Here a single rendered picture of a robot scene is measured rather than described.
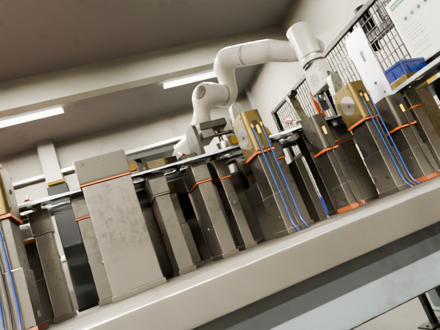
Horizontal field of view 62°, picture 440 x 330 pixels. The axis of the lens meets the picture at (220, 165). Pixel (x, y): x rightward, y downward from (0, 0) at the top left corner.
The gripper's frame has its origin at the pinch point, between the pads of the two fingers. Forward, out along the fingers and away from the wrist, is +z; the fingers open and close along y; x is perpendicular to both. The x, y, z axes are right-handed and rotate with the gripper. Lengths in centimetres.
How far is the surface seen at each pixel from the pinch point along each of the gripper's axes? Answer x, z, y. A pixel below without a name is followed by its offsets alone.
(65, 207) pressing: -94, 7, -14
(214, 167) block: -48.7, 10.1, -3.9
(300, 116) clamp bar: -1.4, -3.8, -18.7
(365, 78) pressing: 26.5, -8.5, -7.6
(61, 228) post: -98, 8, -35
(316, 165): -14.6, 19.6, -3.0
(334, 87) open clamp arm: -7.3, -0.2, 12.5
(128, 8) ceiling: 23, -292, -298
